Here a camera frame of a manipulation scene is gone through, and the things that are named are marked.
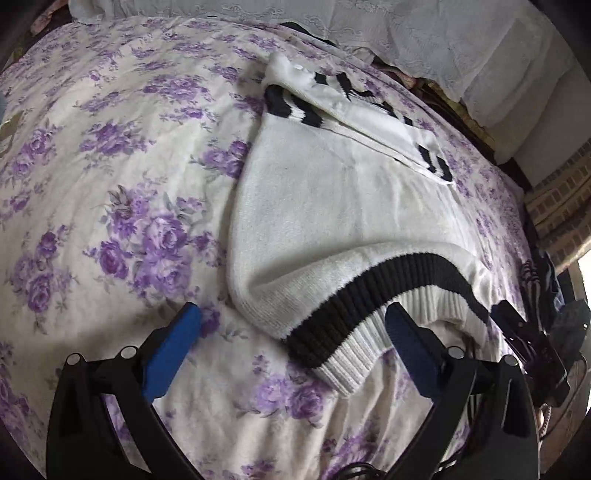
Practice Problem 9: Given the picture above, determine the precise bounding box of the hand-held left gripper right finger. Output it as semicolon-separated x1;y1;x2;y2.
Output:
385;302;541;480

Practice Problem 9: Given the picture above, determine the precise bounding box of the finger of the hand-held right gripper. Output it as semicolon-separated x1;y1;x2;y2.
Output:
490;300;533;343

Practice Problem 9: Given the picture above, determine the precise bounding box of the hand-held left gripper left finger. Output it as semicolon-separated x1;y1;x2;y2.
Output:
46;302;204;480

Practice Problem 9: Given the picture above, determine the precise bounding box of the white sweater with black trim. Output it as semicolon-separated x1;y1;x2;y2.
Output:
226;52;498;398

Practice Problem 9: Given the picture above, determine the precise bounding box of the black and white striped garment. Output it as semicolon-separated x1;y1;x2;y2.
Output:
519;258;562;334

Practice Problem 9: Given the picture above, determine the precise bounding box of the navy knit garment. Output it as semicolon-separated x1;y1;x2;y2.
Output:
551;300;591;352

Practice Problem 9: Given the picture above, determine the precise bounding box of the brick pattern curtain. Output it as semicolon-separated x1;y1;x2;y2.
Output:
525;138;591;274

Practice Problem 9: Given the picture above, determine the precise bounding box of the purple floral bedsheet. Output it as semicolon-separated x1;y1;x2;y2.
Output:
0;16;539;480

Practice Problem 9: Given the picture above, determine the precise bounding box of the white lace cover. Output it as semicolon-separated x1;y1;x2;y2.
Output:
69;0;574;163

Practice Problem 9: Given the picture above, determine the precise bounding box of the grey paper tag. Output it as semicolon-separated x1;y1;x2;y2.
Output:
0;112;25;155

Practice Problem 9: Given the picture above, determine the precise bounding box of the black cable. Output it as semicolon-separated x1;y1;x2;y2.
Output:
333;463;387;480

